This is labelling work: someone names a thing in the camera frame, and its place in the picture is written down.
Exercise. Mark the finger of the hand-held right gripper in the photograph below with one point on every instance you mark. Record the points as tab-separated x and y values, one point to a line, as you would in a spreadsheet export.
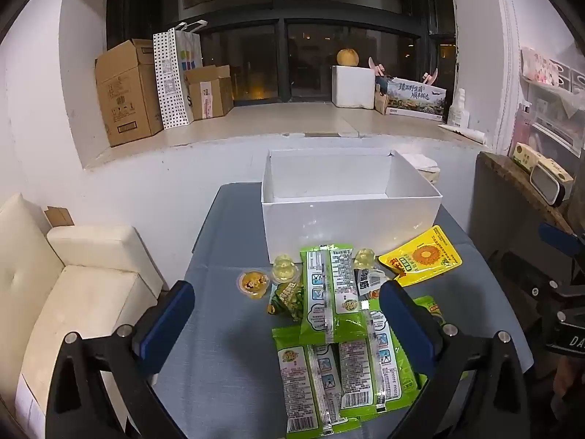
560	240

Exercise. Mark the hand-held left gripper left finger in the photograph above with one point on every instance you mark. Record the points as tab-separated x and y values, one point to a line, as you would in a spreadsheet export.
164	324

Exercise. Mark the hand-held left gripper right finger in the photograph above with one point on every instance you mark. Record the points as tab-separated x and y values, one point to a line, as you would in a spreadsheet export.
404	329

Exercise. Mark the green snack packet white label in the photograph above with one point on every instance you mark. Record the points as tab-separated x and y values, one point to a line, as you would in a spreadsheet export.
331	292
374	366
311	384

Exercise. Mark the small black white packet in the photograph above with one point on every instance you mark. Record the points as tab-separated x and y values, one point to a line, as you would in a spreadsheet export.
368	281

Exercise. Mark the yellow sunflower seed packet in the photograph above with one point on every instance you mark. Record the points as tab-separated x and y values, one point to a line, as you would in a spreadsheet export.
422	256

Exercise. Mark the clear jelly cup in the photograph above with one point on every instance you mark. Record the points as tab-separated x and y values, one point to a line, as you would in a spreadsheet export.
285	270
365	259

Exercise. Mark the orange jelly cup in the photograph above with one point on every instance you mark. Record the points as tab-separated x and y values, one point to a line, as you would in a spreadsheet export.
252	283

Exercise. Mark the small green candy packet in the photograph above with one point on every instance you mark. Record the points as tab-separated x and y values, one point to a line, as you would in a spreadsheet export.
287	301

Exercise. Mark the white cardboard box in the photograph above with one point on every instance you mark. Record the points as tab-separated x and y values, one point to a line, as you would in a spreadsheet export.
347	219

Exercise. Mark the dark wooden side table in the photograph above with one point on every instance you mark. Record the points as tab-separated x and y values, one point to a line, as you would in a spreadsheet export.
502	210

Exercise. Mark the beige tissue pack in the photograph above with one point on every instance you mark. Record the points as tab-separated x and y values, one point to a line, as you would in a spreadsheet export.
560	171

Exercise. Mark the cream leather sofa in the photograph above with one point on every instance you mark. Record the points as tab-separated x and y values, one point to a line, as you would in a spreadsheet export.
68	292

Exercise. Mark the rolled white paper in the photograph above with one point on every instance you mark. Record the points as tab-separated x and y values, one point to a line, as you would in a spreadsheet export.
464	133

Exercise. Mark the brown cardboard piece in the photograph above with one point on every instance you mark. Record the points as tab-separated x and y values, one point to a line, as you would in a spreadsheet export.
59	216

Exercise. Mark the white plastic bottle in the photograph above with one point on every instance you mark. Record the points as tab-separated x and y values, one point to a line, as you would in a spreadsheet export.
458	112

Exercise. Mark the pink floral cloth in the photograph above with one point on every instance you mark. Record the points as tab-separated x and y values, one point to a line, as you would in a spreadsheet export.
541	67

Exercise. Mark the printed landscape carton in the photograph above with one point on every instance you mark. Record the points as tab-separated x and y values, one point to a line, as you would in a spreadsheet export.
413	98

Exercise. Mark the small brown paper box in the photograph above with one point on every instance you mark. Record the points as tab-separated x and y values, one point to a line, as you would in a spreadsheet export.
380	103

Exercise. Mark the large brown cardboard box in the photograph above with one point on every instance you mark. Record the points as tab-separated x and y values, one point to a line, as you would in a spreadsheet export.
125	96

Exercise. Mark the small open cardboard box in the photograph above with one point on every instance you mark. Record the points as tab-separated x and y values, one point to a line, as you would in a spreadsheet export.
208	93

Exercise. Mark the polka dot paper bag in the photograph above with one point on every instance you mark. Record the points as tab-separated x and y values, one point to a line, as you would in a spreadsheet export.
176	82

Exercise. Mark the white foam box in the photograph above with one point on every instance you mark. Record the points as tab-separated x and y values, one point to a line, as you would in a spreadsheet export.
353	87

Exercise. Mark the yellow pomelo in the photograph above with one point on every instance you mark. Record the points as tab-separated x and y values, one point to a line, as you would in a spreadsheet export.
347	57

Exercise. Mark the dark framed window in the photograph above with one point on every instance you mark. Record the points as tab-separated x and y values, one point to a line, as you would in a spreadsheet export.
283	32

